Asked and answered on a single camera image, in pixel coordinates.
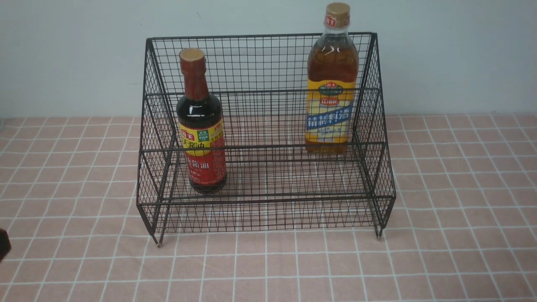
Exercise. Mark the black wire mesh rack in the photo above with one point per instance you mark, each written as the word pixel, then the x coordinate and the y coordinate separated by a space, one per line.
pixel 273 183

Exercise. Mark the amber cooking wine bottle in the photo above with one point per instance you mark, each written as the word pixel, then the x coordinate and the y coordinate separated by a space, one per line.
pixel 332 69

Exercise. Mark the pink checkered tablecloth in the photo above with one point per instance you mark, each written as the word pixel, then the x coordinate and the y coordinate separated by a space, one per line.
pixel 463 228

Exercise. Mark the dark soy sauce bottle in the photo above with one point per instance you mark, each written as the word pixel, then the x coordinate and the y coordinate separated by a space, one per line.
pixel 200 122

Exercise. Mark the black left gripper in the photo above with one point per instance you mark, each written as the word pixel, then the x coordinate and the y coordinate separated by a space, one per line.
pixel 5 244

